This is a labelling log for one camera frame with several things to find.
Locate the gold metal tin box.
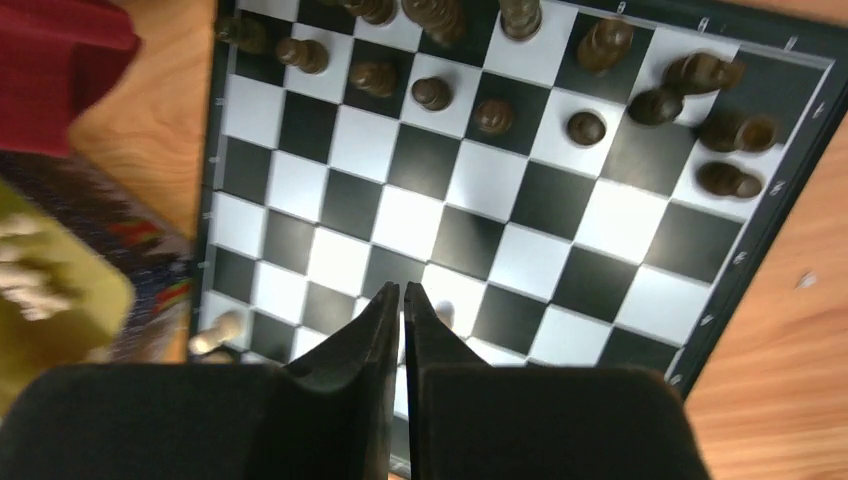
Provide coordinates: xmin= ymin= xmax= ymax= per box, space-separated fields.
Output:
xmin=1 ymin=152 xmax=192 ymax=410

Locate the black white chess board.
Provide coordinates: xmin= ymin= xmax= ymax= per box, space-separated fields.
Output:
xmin=189 ymin=0 xmax=848 ymax=480

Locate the white pawn on board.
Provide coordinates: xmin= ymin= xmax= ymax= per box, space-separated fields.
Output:
xmin=187 ymin=310 xmax=244 ymax=355

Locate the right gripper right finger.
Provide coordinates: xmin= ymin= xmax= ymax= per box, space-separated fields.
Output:
xmin=404 ymin=283 xmax=709 ymax=479

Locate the dark bishop piece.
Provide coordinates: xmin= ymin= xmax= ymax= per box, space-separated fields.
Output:
xmin=577 ymin=18 xmax=634 ymax=74

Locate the dark knight piece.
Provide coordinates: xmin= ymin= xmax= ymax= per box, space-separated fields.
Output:
xmin=663 ymin=51 xmax=746 ymax=95

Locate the fallen dark rook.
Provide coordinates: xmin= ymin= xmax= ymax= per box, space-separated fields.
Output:
xmin=697 ymin=110 xmax=778 ymax=153

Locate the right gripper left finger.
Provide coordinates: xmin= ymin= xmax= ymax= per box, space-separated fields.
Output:
xmin=1 ymin=283 xmax=400 ymax=479

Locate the dark red shirt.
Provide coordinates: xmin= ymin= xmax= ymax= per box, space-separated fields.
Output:
xmin=1 ymin=1 xmax=142 ymax=157

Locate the dark pawn piece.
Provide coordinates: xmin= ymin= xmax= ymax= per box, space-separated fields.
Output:
xmin=566 ymin=110 xmax=607 ymax=147

